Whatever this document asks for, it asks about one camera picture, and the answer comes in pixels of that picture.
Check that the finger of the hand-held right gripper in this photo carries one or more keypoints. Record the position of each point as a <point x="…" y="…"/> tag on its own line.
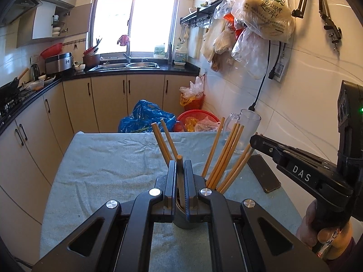
<point x="297" y="172"/>

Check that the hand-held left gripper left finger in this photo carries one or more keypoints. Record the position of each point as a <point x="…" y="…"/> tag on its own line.
<point x="171" y="187"/>

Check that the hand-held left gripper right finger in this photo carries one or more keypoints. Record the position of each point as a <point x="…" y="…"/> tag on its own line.
<point x="187" y="187"/>

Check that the long wooden chopstick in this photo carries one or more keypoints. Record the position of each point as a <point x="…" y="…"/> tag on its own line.
<point x="179" y="170"/>

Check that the dark grey chopstick holder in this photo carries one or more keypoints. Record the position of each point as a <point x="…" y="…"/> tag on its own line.
<point x="181" y="222"/>

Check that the bunch of wooden chopsticks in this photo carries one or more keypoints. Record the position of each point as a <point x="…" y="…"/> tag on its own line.
<point x="224" y="158"/>

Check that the person's right hand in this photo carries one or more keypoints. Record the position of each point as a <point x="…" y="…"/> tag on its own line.
<point x="305" y="229"/>

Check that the black smartphone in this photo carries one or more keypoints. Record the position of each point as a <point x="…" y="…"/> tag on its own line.
<point x="263" y="174"/>

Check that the grey-green tablecloth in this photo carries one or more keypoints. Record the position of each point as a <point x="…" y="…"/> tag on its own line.
<point x="113" y="170"/>

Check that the clear glass mug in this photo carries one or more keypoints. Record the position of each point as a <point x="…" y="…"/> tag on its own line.
<point x="248" y="127"/>

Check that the red plastic basket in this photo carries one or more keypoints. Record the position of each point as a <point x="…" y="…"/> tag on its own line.
<point x="187" y="114"/>

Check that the blue plastic bag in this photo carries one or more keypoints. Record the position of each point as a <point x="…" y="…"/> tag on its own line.
<point x="144" y="116"/>

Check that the beige base cabinets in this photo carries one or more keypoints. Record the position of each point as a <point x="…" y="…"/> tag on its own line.
<point x="107" y="99"/>

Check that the black kitchen countertop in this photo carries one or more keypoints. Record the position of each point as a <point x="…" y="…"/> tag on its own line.
<point x="175" y="70"/>

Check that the bunch of hanging plastic bags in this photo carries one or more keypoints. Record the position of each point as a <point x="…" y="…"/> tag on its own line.
<point x="249" y="59"/>

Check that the steel kitchen sink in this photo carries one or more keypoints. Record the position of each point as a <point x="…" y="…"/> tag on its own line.
<point x="141" y="65"/>

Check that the white detergent bottle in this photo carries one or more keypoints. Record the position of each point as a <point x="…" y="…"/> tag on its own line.
<point x="180" y="55"/>

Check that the green-label bottle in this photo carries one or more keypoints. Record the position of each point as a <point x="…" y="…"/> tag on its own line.
<point x="159" y="52"/>

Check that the steel sink faucet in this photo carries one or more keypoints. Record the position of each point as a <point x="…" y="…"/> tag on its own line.
<point x="128" y="56"/>

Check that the brown cooking pot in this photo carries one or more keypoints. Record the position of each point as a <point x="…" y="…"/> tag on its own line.
<point x="91" y="60"/>

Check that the small white bowl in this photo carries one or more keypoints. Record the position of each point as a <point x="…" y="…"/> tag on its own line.
<point x="80" y="67"/>

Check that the hanging steel ladle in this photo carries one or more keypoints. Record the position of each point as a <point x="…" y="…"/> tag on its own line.
<point x="185" y="35"/>

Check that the pink cloth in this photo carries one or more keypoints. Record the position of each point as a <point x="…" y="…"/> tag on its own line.
<point x="123" y="40"/>

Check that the large printed plastic bag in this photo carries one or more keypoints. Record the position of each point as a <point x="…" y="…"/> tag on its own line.
<point x="263" y="17"/>

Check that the silver rice cooker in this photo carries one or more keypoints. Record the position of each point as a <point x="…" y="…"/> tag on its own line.
<point x="58" y="63"/>

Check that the clear food container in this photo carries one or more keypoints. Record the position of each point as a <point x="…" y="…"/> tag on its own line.
<point x="37" y="85"/>

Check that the kitchen window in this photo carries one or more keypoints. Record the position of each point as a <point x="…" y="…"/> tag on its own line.
<point x="150" y="14"/>

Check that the steel electric kettle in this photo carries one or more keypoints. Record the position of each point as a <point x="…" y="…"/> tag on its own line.
<point x="34" y="73"/>

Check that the red plastic basin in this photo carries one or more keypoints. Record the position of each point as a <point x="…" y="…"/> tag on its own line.
<point x="51" y="51"/>

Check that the gas stove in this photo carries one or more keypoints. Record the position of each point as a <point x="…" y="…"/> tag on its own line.
<point x="8" y="104"/>

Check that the black wok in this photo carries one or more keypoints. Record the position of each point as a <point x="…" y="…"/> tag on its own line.
<point x="12" y="86"/>

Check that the stack of white bowls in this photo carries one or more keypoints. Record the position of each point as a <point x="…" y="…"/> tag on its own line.
<point x="56" y="29"/>

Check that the range hood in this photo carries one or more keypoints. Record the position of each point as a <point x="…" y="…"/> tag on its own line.
<point x="19" y="5"/>

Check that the black wall rack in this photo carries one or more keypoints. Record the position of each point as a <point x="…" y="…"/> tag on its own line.
<point x="195" y="17"/>

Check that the open wall cabinet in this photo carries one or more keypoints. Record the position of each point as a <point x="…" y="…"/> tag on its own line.
<point x="42" y="19"/>

